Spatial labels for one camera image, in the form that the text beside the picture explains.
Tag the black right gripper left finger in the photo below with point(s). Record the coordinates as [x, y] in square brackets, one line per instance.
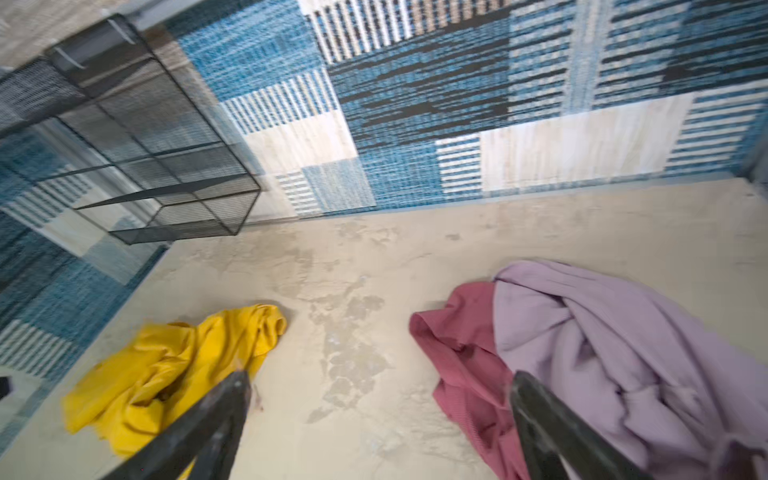
[203, 441]

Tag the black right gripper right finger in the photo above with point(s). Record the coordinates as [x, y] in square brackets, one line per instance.
[555, 440]

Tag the yellow cloth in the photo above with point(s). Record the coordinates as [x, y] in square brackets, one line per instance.
[137, 393]

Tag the pink-red cloth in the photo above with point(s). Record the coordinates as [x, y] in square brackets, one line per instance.
[458, 339]

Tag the lilac ribbed cloth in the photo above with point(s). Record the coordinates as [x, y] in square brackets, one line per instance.
[671, 395]

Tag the black wire mesh shelf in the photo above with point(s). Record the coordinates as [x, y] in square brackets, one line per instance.
[99, 127]

